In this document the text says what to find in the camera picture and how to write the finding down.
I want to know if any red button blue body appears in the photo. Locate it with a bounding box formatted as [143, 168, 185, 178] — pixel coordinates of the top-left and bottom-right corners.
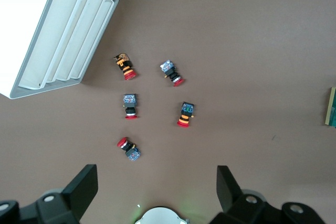
[159, 59, 185, 88]
[122, 93, 139, 120]
[117, 136, 141, 162]

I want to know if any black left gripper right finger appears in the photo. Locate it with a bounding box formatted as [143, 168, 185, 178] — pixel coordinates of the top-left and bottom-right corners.
[208, 165, 328, 224]

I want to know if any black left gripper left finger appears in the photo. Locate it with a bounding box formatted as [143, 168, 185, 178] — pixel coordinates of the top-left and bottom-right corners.
[0, 164, 99, 224]

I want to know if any red button orange ring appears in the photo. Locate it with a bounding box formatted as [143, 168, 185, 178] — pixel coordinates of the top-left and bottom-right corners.
[176, 101, 196, 128]

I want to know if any white stepped plastic bin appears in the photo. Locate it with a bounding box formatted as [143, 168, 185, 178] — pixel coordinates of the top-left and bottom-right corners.
[0, 0, 120, 100]

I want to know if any green load switch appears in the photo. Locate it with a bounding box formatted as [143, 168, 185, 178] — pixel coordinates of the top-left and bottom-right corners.
[324, 87, 336, 130]

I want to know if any red button orange clear body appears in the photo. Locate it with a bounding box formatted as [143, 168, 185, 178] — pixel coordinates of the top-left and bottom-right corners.
[113, 52, 138, 81]

